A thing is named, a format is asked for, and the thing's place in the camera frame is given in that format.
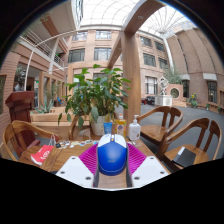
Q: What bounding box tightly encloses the dark bust statue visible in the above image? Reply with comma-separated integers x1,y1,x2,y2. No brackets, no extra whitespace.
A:
14,68,28,92

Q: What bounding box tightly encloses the wooden armchair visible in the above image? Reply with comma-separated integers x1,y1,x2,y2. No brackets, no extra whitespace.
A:
156,117,223,173
137,105,184,148
68,114,93,141
2,119,63,168

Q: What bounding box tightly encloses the white sculpture on pedestal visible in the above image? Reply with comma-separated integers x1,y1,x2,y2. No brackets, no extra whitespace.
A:
154,75,174,107

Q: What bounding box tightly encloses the yellow liquid bottle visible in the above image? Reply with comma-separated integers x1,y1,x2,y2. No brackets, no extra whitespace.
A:
114,113,128,138

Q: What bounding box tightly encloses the dark red wooden lectern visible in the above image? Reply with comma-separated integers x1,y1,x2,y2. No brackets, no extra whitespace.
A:
4,90,36,149

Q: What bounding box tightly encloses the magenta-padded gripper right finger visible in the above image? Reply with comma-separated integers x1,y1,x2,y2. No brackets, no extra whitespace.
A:
126,143,171,189

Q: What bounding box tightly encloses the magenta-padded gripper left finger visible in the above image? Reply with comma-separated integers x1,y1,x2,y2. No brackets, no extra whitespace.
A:
55,143,100,189

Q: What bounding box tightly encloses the black notebook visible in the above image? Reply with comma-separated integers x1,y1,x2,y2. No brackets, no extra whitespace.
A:
172,146,198,168

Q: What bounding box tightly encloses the blue and white computer mouse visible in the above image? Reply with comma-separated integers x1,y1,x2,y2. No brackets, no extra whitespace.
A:
96,133,129,177

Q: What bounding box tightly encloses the green potted plant, white pot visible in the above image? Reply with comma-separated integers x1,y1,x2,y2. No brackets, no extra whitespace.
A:
57,63,132,136

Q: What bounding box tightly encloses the spiky green agave plant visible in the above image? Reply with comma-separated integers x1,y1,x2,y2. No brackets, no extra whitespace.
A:
33,96,56,115

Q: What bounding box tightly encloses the blue squeeze tube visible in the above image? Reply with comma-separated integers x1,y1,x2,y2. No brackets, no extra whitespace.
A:
103,121,114,135

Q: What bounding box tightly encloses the red and white bag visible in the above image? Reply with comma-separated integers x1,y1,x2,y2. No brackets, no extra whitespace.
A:
30,134,57,167

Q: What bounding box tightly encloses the yellow flowering potted plant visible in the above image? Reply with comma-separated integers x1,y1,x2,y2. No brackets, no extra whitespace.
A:
188,93,199,109

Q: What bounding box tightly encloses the white pump dispenser bottle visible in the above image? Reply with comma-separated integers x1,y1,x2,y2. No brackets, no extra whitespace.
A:
128,114,142,142

